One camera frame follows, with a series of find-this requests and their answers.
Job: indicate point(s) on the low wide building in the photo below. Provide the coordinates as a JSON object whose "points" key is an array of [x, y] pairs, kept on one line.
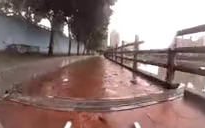
{"points": [[190, 41]]}

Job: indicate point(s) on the grey drain channel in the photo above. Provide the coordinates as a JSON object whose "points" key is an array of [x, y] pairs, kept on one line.
{"points": [[90, 103]]}

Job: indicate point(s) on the pale blue wall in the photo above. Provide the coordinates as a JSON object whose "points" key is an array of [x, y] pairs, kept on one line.
{"points": [[13, 33]]}

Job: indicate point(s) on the wooden railing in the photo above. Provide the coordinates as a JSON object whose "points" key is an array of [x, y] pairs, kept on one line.
{"points": [[171, 63]]}

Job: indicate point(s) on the tall pale building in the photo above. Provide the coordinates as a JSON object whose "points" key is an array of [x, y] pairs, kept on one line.
{"points": [[114, 38]]}

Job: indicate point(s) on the dark parked car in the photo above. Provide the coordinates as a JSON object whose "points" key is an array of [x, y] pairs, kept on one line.
{"points": [[21, 49]]}

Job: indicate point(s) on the water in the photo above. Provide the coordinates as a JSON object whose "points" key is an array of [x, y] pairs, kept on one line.
{"points": [[190, 78]]}

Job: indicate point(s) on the grey paved strip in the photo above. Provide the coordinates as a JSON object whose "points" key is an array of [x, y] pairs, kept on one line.
{"points": [[13, 71]]}

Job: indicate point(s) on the row of trees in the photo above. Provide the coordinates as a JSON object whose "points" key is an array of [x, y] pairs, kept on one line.
{"points": [[80, 20]]}

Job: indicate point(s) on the robot's own part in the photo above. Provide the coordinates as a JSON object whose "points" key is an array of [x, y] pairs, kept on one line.
{"points": [[67, 124], [137, 125]]}

